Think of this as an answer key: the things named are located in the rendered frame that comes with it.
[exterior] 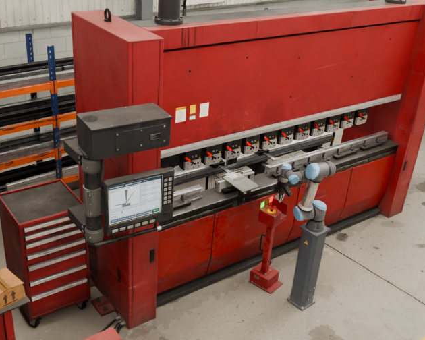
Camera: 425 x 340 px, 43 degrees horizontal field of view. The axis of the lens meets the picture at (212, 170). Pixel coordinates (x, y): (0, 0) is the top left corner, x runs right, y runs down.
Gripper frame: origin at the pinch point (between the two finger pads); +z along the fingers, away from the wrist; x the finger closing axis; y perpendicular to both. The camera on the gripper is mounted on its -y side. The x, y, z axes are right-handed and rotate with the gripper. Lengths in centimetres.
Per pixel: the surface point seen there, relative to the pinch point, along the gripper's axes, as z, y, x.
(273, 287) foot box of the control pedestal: 82, -16, 6
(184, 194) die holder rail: -7, 52, 65
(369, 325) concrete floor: 75, -101, -11
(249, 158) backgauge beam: -7, 54, -26
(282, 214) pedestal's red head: 13.2, -2.7, -3.4
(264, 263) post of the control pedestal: 62, -3, 8
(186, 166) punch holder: -34, 53, 66
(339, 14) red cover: -143, 25, -74
